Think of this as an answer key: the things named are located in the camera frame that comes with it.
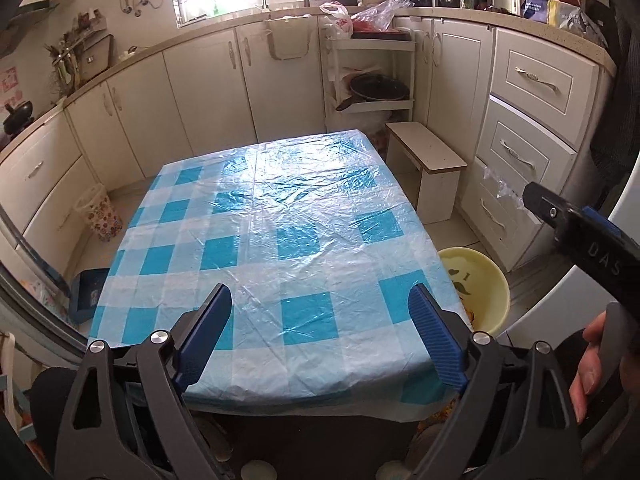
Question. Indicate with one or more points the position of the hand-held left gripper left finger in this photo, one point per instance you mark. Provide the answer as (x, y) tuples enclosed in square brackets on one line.
[(205, 340)]

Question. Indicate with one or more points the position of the white corner shelf rack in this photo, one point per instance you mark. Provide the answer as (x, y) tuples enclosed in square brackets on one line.
[(370, 46)]

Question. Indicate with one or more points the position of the black wok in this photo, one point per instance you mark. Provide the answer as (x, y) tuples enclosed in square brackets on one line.
[(17, 117)]

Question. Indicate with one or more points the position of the blue checkered plastic tablecloth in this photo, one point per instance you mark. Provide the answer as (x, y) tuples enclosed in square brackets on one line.
[(300, 220)]

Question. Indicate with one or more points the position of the white lower kitchen cabinets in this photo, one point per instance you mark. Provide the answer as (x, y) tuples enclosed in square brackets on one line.
[(210, 85)]

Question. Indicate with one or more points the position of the white wooden stool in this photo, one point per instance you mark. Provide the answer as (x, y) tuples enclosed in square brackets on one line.
[(430, 147)]

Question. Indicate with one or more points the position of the pink wall stickers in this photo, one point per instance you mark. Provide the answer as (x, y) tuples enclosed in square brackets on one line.
[(10, 85)]

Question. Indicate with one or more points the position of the yellow plastic basin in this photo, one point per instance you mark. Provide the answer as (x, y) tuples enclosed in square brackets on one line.
[(482, 280)]

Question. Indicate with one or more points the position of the white drawer unit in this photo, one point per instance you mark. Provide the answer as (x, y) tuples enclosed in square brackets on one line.
[(530, 125)]

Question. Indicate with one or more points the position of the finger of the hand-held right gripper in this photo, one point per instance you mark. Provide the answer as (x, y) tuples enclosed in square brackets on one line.
[(550, 210)]

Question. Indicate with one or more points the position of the clear plastic film scrap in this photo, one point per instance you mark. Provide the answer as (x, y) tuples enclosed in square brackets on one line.
[(505, 190)]

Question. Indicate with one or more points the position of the blue box on floor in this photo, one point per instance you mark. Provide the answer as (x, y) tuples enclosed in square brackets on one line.
[(90, 295)]

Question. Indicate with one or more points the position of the cluttered utensil rack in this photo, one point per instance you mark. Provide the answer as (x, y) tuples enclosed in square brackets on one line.
[(85, 55)]

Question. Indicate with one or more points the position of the clear plastic bag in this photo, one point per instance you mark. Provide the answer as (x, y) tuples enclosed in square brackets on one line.
[(382, 15)]

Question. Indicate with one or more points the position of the range hood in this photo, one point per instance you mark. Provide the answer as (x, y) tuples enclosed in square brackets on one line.
[(25, 25)]

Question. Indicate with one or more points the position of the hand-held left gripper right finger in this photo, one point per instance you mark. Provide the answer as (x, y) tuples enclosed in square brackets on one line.
[(437, 340)]

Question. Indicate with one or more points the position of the patterned waste basket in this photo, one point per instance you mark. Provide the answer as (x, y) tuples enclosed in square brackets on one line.
[(100, 215)]

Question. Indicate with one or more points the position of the white red-printed plastic bag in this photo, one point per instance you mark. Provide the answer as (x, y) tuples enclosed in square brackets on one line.
[(336, 17)]

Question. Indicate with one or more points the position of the black frying pan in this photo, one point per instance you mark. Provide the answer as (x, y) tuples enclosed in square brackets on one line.
[(377, 89)]

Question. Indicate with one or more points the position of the silver foil bag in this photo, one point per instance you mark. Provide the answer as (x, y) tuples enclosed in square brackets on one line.
[(585, 30)]

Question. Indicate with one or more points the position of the person's right hand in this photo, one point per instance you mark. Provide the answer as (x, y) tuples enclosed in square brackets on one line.
[(592, 375)]

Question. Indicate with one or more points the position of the dark blue box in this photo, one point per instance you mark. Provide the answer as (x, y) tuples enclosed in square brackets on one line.
[(535, 9)]

